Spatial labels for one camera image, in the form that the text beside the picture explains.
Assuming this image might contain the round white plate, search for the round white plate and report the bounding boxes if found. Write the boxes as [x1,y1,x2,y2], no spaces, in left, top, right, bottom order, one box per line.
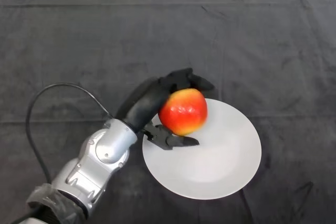
[142,98,263,200]

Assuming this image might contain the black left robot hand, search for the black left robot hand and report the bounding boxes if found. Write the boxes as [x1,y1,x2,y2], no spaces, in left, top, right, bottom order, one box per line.
[114,68,215,151]

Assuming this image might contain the black table cloth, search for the black table cloth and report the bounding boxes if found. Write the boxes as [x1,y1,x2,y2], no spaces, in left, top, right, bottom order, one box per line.
[0,0,336,224]

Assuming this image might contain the red and yellow apple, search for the red and yellow apple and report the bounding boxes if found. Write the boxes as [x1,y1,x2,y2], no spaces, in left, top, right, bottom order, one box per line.
[158,88,208,136]

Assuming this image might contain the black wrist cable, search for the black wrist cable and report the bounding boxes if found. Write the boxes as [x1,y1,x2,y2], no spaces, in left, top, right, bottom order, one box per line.
[0,83,114,224]

